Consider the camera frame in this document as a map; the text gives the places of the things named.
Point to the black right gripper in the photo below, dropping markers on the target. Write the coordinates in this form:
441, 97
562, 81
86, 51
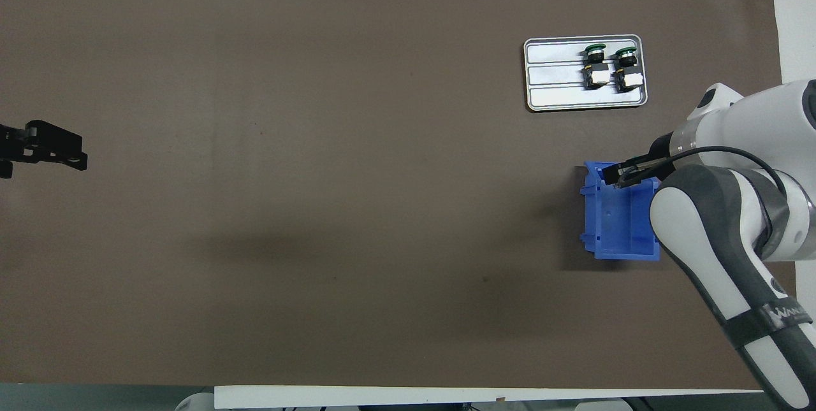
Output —
663, 150

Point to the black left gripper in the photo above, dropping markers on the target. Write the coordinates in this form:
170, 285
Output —
11, 142

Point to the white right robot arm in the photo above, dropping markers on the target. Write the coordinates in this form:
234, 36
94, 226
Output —
701, 226

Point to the blue plastic bin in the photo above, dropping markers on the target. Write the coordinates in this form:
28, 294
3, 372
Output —
621, 226

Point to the grey metal tray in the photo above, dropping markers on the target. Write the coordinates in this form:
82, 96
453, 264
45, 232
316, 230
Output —
554, 79

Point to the brown table mat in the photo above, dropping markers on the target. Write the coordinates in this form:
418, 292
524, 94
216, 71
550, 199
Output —
255, 48

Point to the green push button switch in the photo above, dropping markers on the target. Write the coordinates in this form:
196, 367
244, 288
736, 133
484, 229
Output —
626, 70
596, 68

